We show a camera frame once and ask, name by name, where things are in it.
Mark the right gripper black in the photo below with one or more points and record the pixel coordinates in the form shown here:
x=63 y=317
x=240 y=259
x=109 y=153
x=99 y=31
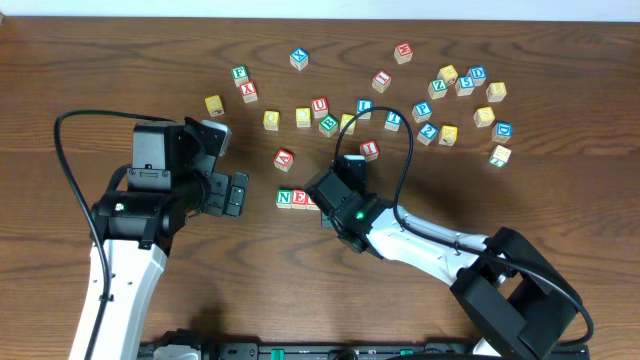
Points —
x=326 y=218

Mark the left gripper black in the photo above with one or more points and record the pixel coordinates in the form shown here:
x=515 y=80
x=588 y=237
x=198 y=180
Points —
x=220 y=193

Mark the red u block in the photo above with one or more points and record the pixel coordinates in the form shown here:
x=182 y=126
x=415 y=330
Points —
x=310 y=205
x=320 y=107

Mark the red E block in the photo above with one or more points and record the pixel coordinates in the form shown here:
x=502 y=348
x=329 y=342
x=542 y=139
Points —
x=299 y=199

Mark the green N block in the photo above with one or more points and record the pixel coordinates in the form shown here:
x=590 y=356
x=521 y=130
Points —
x=284 y=198

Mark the red i block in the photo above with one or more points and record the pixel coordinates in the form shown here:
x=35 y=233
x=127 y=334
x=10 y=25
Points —
x=381 y=81
x=369 y=150

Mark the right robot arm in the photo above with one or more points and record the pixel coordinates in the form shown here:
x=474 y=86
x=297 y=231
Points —
x=513 y=295

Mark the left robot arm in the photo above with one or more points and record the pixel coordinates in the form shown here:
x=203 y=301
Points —
x=132 y=239

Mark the red A block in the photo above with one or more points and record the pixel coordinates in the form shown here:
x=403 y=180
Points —
x=283 y=160

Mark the green B block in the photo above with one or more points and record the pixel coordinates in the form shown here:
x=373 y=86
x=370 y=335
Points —
x=328 y=126

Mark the yellow block beside U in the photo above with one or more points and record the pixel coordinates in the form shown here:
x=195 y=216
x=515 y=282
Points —
x=271 y=120

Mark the yellow block beside B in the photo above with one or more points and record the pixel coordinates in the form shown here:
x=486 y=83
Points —
x=347 y=125

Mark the yellow block far left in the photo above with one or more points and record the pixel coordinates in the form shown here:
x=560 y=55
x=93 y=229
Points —
x=214 y=105

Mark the yellow block centre left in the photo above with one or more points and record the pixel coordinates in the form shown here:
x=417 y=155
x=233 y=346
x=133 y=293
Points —
x=303 y=117

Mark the blue T block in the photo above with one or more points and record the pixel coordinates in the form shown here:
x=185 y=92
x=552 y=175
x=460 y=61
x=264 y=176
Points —
x=393 y=121

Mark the blue L block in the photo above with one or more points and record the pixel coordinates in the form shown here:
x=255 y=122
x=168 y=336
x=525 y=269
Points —
x=363 y=106

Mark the red Y block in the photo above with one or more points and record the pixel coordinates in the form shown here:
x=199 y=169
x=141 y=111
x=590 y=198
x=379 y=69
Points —
x=249 y=92

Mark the blue 2 block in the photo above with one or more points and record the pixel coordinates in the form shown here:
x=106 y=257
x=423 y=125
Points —
x=427 y=133

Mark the green F block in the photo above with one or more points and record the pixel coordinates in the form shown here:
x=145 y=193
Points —
x=240 y=75

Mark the blue P block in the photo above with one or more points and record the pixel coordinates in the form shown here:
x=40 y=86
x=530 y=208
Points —
x=421 y=112

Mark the yellow block beside 2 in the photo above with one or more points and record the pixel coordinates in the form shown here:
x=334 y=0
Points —
x=448 y=135

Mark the blue X block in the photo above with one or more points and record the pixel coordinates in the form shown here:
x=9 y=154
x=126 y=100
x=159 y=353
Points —
x=299 y=59

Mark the green Z block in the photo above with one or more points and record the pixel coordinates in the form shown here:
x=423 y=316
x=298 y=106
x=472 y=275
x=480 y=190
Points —
x=437 y=89

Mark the red block top right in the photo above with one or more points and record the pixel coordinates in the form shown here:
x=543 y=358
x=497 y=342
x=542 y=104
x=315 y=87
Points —
x=403 y=53

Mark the yellow block top right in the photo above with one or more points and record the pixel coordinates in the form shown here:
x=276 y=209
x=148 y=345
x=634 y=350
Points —
x=448 y=74

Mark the white green block right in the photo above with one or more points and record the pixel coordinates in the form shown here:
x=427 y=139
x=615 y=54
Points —
x=500 y=156

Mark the blue 5 block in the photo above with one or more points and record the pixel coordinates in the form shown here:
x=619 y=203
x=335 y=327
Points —
x=464 y=86

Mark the blue D block lower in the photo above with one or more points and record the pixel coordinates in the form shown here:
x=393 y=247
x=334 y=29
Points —
x=502 y=132

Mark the blue d block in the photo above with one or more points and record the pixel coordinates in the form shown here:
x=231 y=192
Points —
x=478 y=75
x=502 y=132

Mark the blue D block upper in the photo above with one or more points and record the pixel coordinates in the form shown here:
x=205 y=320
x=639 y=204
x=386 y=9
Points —
x=478 y=75

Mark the yellow block far right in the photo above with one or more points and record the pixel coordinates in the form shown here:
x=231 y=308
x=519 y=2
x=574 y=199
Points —
x=496 y=92

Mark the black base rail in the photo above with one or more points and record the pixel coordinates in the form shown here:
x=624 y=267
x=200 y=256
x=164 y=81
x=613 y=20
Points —
x=252 y=351

